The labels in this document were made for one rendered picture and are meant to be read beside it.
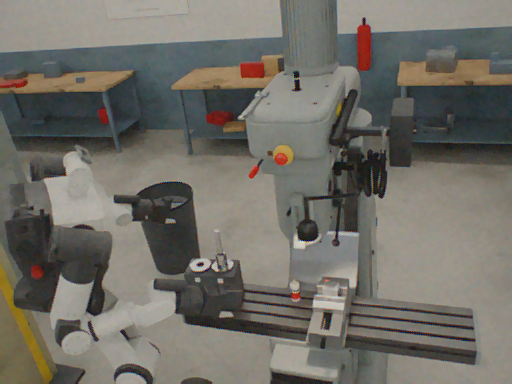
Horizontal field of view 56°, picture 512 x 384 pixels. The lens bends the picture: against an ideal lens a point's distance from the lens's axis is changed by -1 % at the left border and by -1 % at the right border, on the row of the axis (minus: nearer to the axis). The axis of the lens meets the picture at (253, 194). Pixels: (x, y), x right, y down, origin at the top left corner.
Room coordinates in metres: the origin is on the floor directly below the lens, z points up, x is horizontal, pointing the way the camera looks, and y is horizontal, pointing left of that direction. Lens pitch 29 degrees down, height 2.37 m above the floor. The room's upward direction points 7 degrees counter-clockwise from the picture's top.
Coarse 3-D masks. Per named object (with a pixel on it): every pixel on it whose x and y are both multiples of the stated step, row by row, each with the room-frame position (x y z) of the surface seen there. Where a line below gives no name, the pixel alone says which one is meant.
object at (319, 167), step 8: (336, 152) 1.52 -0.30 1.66; (264, 160) 1.47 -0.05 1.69; (272, 160) 1.46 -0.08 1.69; (296, 160) 1.43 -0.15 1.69; (304, 160) 1.42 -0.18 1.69; (312, 160) 1.41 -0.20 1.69; (320, 160) 1.40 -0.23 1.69; (328, 160) 1.40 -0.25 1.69; (264, 168) 1.47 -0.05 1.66; (272, 168) 1.46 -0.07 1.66; (280, 168) 1.45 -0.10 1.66; (288, 168) 1.44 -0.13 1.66; (296, 168) 1.43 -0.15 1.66; (304, 168) 1.42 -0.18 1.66; (312, 168) 1.41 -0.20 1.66; (320, 168) 1.40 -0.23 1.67; (328, 168) 1.40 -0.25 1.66
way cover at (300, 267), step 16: (352, 240) 1.83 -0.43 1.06; (304, 256) 1.87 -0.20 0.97; (320, 256) 1.84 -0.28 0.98; (336, 256) 1.82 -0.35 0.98; (352, 256) 1.80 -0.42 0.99; (304, 272) 1.82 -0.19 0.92; (320, 272) 1.80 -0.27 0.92; (336, 272) 1.78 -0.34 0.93; (352, 272) 1.75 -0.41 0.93; (304, 288) 1.75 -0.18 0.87
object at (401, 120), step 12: (396, 108) 1.70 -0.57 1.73; (408, 108) 1.68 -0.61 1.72; (396, 120) 1.63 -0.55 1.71; (408, 120) 1.61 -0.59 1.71; (396, 132) 1.63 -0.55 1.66; (408, 132) 1.61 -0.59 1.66; (396, 144) 1.63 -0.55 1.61; (408, 144) 1.61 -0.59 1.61; (396, 156) 1.63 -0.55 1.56; (408, 156) 1.61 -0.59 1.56
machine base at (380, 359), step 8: (376, 352) 1.92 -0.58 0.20; (376, 360) 1.86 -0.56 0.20; (384, 360) 1.90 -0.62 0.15; (360, 368) 1.82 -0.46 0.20; (368, 368) 1.81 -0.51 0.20; (376, 368) 1.81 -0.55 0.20; (384, 368) 1.85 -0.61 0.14; (360, 376) 1.77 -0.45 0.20; (368, 376) 1.76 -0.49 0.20; (376, 376) 1.75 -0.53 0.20; (384, 376) 1.80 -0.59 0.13
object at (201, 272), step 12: (192, 264) 1.70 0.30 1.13; (204, 264) 1.69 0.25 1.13; (216, 264) 1.68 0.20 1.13; (228, 264) 1.67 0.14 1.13; (192, 276) 1.64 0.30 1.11; (204, 276) 1.63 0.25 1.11; (216, 276) 1.61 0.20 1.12; (228, 276) 1.60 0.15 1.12; (240, 276) 1.68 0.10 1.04; (228, 300) 1.60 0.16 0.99; (240, 300) 1.63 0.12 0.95
